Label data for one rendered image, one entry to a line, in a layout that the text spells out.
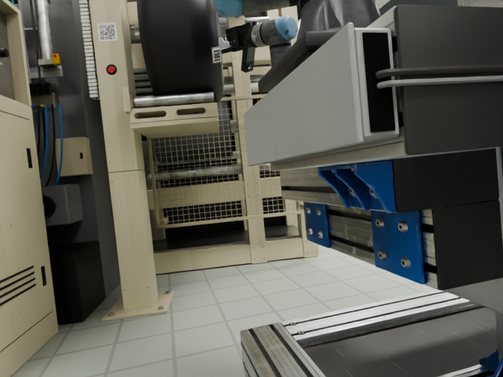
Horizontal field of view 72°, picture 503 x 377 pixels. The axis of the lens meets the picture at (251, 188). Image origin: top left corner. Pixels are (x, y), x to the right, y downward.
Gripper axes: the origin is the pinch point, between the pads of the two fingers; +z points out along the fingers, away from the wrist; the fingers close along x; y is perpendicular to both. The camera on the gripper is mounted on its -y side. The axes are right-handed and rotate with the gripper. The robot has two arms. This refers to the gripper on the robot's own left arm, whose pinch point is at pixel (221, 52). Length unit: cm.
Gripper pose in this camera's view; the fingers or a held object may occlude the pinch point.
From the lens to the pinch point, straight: 147.2
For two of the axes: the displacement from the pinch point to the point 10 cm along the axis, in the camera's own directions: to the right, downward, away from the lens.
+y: -2.4, -9.0, -3.7
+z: -7.2, -0.9, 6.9
